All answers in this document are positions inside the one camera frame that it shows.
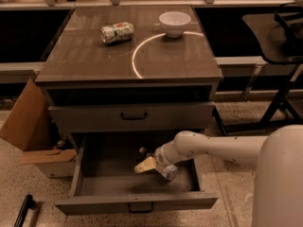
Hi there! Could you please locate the crushed green white can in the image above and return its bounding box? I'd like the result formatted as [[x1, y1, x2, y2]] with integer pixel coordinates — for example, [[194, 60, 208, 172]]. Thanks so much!
[[100, 22, 134, 44]]

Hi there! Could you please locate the grey drawer cabinet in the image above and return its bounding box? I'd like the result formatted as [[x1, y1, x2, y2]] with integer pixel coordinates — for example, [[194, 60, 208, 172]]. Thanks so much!
[[34, 5, 223, 217]]

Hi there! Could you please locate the clear plastic water bottle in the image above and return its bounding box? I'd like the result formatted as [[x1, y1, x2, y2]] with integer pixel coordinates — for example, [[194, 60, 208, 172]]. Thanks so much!
[[139, 147, 177, 181]]

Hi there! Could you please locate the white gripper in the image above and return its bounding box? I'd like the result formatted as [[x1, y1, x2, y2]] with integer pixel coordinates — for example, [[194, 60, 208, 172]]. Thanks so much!
[[134, 147, 171, 173]]

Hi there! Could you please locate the black drawer handle lower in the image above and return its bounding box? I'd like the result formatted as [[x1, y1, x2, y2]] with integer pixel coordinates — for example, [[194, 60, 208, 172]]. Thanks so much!
[[128, 202, 154, 214]]

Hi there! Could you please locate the closed grey upper drawer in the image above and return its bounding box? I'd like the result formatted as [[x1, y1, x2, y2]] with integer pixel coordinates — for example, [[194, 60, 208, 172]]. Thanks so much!
[[48, 102, 214, 134]]

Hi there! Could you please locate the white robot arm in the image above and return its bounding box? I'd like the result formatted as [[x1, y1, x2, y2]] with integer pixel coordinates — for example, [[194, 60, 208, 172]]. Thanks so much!
[[134, 125, 303, 227]]

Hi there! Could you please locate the white bowl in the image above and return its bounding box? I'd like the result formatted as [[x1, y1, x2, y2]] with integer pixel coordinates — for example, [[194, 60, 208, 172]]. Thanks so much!
[[159, 11, 191, 38]]

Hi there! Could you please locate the black chair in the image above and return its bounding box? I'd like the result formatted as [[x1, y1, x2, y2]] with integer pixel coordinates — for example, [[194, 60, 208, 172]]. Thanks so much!
[[213, 1, 303, 136]]

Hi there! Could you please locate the brown cardboard box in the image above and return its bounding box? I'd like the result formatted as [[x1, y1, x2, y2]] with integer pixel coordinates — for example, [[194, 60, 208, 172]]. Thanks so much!
[[0, 79, 77, 178]]

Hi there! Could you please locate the open grey middle drawer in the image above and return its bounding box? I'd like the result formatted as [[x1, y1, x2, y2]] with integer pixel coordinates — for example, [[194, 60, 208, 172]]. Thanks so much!
[[56, 131, 218, 215]]

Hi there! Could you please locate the black bar on floor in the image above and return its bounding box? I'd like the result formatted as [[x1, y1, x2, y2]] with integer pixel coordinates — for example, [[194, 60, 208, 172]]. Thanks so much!
[[13, 194, 36, 227]]

